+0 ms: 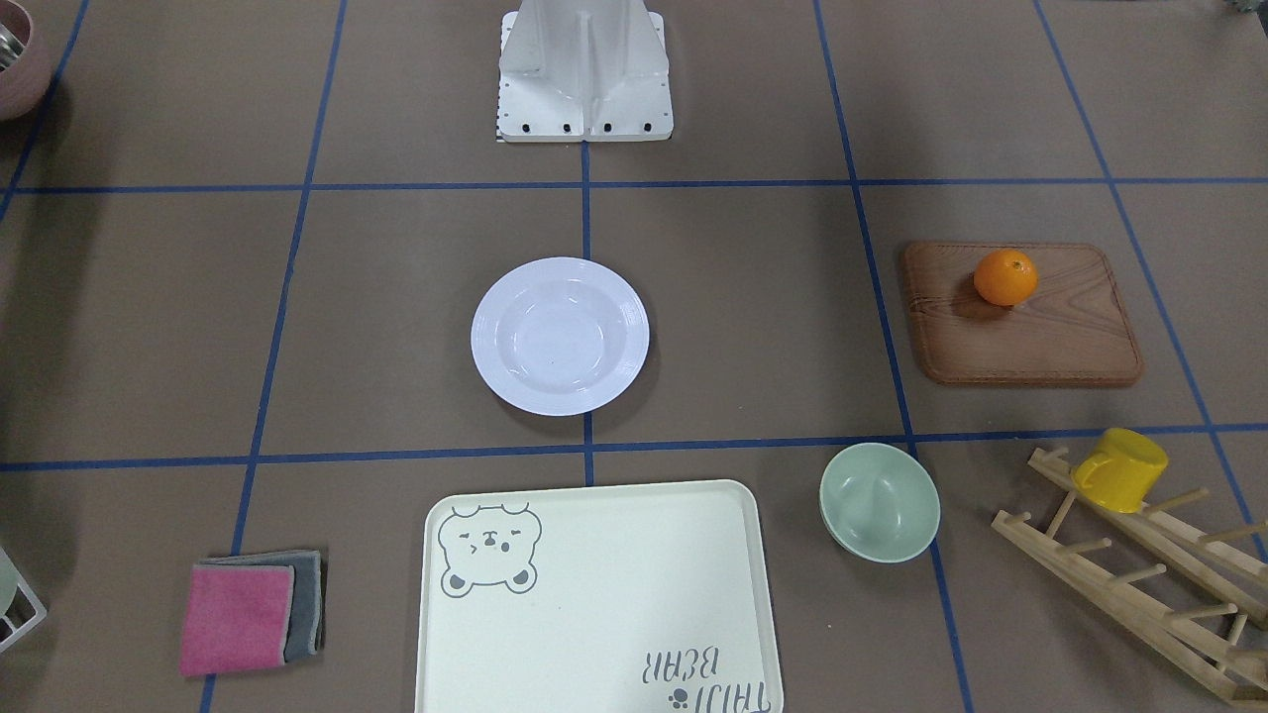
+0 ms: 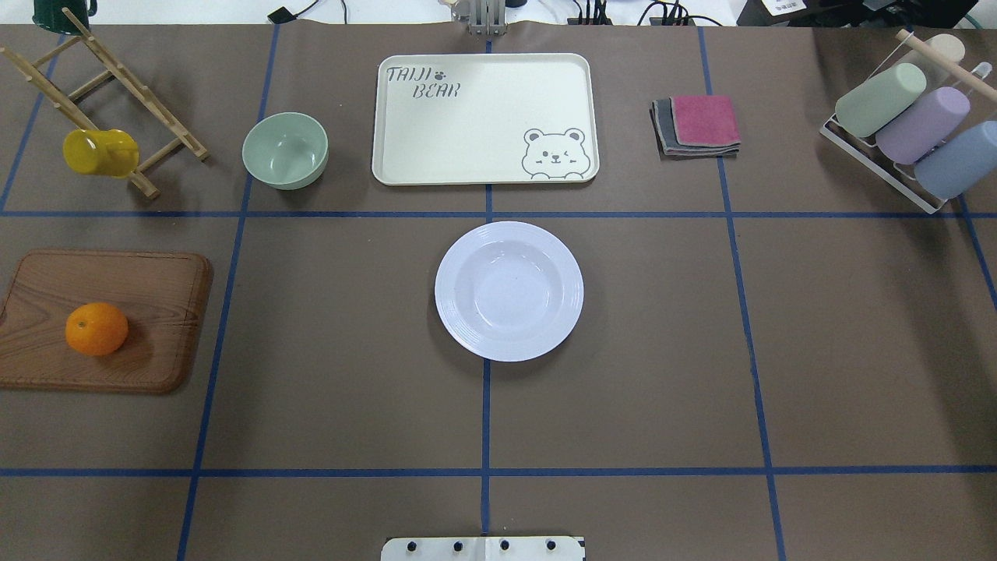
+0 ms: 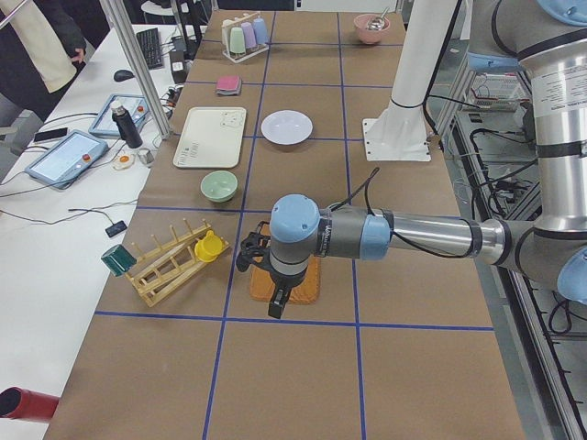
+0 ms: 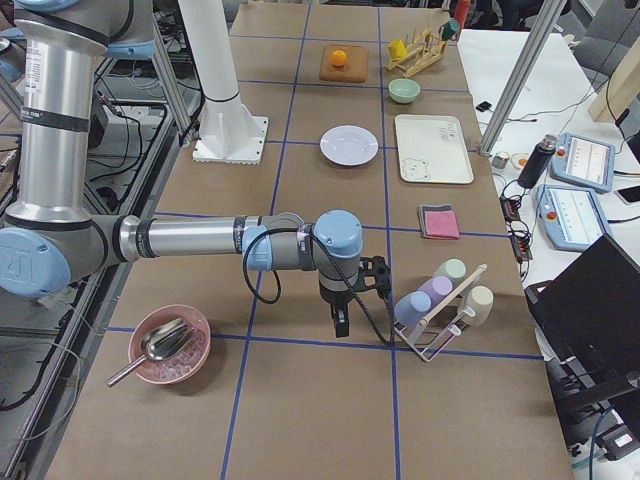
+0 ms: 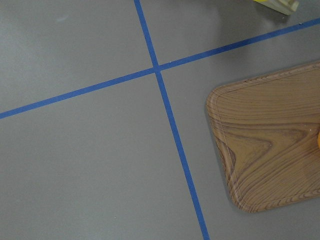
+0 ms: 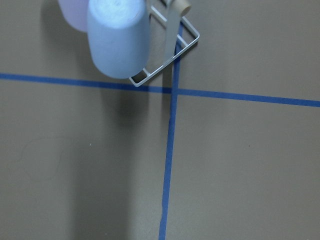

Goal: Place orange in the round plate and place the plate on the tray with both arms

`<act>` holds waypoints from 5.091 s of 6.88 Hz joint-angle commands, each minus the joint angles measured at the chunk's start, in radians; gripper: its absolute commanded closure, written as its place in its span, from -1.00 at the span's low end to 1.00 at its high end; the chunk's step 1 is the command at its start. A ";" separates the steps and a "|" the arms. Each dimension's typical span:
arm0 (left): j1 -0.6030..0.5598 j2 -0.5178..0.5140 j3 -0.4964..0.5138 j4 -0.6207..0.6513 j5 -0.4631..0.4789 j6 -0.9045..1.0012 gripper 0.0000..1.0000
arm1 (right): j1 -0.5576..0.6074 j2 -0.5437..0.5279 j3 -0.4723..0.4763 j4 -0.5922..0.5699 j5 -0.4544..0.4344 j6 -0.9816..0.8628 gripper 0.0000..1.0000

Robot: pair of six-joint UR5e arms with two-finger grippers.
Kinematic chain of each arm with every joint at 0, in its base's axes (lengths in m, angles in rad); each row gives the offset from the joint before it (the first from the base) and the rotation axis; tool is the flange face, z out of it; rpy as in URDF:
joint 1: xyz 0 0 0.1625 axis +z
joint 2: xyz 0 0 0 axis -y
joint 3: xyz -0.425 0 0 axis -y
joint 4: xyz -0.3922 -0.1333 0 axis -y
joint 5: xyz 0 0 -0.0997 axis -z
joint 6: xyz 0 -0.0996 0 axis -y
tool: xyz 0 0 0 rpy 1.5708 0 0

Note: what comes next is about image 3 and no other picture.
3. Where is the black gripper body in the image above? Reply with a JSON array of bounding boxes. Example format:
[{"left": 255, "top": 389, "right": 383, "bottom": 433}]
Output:
[{"left": 237, "top": 221, "right": 294, "bottom": 303}]

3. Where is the white plate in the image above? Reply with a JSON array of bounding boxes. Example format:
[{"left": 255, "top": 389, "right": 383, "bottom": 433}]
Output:
[{"left": 260, "top": 110, "right": 313, "bottom": 146}]

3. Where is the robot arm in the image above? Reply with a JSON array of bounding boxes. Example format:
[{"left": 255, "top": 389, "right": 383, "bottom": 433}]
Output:
[{"left": 237, "top": 1, "right": 586, "bottom": 318}]

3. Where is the cream bear tray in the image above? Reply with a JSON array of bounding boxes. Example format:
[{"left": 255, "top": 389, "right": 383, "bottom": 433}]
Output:
[{"left": 172, "top": 106, "right": 247, "bottom": 169}]

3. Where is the wooden cutting board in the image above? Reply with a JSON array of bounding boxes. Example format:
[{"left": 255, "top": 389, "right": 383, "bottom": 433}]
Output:
[{"left": 249, "top": 256, "right": 321, "bottom": 305}]

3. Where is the yellow mug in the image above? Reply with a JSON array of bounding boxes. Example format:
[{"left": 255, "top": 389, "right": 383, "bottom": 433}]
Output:
[{"left": 194, "top": 230, "right": 224, "bottom": 263}]

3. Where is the green bowl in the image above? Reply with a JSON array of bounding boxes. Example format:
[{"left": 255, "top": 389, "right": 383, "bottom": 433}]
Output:
[{"left": 200, "top": 170, "right": 238, "bottom": 203}]

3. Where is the wooden mug rack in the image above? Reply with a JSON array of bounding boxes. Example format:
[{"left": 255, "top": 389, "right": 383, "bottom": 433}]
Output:
[{"left": 125, "top": 220, "right": 229, "bottom": 307}]

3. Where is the dark green mug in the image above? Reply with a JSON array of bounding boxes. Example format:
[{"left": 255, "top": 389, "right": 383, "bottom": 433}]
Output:
[{"left": 101, "top": 244, "right": 137, "bottom": 277}]

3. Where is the small black device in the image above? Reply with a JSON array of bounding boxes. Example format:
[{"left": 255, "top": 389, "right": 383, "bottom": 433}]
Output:
[{"left": 105, "top": 221, "right": 127, "bottom": 238}]

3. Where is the small metal cup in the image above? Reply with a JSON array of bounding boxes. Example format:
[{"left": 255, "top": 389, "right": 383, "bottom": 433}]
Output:
[{"left": 137, "top": 148, "right": 154, "bottom": 167}]

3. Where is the fried egg toy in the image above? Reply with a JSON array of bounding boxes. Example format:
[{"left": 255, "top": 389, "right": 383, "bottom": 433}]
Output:
[{"left": 112, "top": 152, "right": 136, "bottom": 171}]

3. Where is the pink and grey cloth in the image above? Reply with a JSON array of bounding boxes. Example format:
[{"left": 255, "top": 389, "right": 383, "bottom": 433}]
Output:
[{"left": 216, "top": 75, "right": 242, "bottom": 96}]

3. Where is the black bottle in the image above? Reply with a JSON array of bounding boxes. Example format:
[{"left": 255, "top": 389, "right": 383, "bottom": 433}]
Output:
[{"left": 110, "top": 100, "right": 143, "bottom": 149}]

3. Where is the far teach pendant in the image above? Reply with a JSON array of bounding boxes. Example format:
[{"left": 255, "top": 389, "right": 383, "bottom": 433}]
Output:
[{"left": 88, "top": 94, "right": 150, "bottom": 138}]

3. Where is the teach pendant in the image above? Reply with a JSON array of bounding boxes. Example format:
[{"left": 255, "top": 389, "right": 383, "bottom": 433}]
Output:
[
  {"left": 88, "top": 94, "right": 150, "bottom": 138},
  {"left": 25, "top": 130, "right": 108, "bottom": 189}
]

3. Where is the green cup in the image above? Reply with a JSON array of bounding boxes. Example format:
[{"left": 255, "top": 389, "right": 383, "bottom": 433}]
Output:
[{"left": 229, "top": 27, "right": 246, "bottom": 56}]

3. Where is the purple cup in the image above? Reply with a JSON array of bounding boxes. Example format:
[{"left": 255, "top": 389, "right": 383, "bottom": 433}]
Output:
[{"left": 240, "top": 22, "right": 257, "bottom": 50}]

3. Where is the white cup rack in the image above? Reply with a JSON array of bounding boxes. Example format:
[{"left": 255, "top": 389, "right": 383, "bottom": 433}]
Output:
[{"left": 221, "top": 11, "right": 270, "bottom": 63}]

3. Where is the near teach pendant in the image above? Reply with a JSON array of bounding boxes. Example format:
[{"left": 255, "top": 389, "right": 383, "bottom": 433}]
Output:
[{"left": 25, "top": 130, "right": 108, "bottom": 189}]

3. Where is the blue cup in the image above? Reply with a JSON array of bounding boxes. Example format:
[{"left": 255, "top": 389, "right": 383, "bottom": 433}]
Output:
[{"left": 252, "top": 17, "right": 269, "bottom": 45}]

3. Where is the black computer mouse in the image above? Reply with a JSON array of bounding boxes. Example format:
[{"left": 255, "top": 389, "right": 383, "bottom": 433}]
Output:
[{"left": 113, "top": 70, "right": 135, "bottom": 83}]

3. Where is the black keyboard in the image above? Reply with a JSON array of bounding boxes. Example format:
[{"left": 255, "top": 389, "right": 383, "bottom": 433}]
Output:
[{"left": 136, "top": 27, "right": 163, "bottom": 70}]

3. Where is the pink bowl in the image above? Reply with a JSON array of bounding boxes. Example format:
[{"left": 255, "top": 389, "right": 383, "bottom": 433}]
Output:
[{"left": 353, "top": 14, "right": 391, "bottom": 45}]

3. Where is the black smartphone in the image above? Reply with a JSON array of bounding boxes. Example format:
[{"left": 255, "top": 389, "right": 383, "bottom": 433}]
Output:
[{"left": 33, "top": 127, "right": 69, "bottom": 143}]

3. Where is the metal scoop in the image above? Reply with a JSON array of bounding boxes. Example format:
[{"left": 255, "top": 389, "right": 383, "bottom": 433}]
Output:
[{"left": 366, "top": 7, "right": 390, "bottom": 31}]

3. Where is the red cylinder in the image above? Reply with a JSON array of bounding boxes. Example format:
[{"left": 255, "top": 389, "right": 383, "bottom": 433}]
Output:
[{"left": 1, "top": 387, "right": 60, "bottom": 424}]

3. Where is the aluminium frame post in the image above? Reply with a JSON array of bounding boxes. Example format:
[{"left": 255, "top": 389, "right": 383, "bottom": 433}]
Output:
[{"left": 101, "top": 0, "right": 172, "bottom": 140}]

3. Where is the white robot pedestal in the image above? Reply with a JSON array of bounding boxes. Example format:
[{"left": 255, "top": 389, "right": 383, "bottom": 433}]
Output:
[{"left": 363, "top": 0, "right": 461, "bottom": 161}]

